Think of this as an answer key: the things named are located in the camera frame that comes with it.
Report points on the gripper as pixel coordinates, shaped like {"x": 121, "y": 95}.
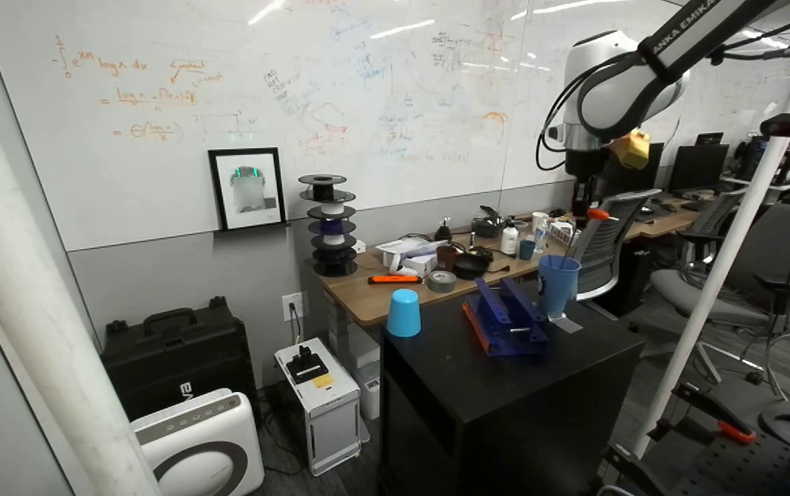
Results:
{"x": 586, "y": 164}

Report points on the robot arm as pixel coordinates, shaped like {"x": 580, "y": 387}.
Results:
{"x": 625, "y": 89}

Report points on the small teal cup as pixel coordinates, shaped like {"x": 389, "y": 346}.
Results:
{"x": 527, "y": 250}

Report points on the blue rack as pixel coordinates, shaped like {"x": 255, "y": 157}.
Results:
{"x": 508, "y": 324}

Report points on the red flat object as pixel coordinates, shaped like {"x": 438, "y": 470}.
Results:
{"x": 475, "y": 325}

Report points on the light blue plastic cup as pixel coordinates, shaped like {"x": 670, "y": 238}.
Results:
{"x": 403, "y": 313}

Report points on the orange white tool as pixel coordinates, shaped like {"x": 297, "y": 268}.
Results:
{"x": 599, "y": 214}

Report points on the clear plastic bottle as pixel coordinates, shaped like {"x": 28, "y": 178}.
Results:
{"x": 541, "y": 234}

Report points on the grey mesh office chair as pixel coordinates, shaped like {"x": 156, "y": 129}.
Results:
{"x": 608, "y": 248}

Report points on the white bottle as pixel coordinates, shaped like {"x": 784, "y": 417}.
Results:
{"x": 509, "y": 241}

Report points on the row of monitors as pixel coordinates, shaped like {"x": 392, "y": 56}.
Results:
{"x": 698, "y": 167}

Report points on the black kettle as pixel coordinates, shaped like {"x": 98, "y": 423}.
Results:
{"x": 487, "y": 224}

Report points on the black bowl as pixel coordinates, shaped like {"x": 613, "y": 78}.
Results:
{"x": 470, "y": 266}

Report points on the black joystick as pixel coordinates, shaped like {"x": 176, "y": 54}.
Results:
{"x": 443, "y": 231}

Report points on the grey tape strip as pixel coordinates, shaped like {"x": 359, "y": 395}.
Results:
{"x": 567, "y": 324}

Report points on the brown mug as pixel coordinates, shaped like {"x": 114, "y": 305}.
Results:
{"x": 446, "y": 257}

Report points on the white pole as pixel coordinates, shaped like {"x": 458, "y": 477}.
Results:
{"x": 29, "y": 289}
{"x": 725, "y": 262}

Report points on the roll of grey tape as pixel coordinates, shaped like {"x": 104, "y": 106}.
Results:
{"x": 441, "y": 281}

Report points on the heap of white boxes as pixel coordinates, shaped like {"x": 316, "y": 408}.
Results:
{"x": 412, "y": 253}

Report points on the row of office chairs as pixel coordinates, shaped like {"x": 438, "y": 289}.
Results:
{"x": 766, "y": 275}

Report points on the orange box cutter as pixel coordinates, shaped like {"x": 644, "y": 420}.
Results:
{"x": 394, "y": 280}

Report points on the black cabinet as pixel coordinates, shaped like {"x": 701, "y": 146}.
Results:
{"x": 505, "y": 406}

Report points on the wooden desk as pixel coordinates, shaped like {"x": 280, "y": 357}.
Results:
{"x": 360, "y": 300}

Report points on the stack of filament spools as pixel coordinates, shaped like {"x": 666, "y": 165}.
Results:
{"x": 329, "y": 227}

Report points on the whiteboard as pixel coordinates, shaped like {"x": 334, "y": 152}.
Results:
{"x": 298, "y": 103}

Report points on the stack of white boxes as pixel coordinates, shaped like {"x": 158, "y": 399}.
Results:
{"x": 360, "y": 365}

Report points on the black orange clamp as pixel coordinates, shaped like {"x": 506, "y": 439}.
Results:
{"x": 735, "y": 431}

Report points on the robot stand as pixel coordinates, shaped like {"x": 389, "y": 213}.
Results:
{"x": 732, "y": 468}

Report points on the black framed picture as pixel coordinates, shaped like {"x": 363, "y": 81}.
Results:
{"x": 248, "y": 189}

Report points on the white computer case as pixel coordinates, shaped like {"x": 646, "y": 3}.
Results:
{"x": 329, "y": 413}

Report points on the black hard case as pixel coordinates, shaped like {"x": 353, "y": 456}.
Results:
{"x": 174, "y": 358}

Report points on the white air purifier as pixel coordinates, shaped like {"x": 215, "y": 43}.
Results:
{"x": 202, "y": 448}

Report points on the wall socket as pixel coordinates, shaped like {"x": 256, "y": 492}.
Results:
{"x": 293, "y": 303}

